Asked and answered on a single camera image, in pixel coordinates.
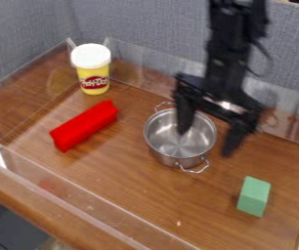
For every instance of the yellow play-doh can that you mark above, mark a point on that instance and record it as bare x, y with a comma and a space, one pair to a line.
91, 59

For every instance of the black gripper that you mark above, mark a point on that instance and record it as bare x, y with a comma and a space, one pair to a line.
230, 104

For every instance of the red foam block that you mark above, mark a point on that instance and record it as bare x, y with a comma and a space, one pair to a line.
81, 127

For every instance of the clear acrylic barrier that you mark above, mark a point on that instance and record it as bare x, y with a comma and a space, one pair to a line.
105, 196

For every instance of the stainless steel pot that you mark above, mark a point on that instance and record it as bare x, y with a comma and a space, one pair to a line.
181, 151

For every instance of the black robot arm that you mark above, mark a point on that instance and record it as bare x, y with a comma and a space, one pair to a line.
238, 24

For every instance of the green foam block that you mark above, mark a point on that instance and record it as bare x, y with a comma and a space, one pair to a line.
254, 196

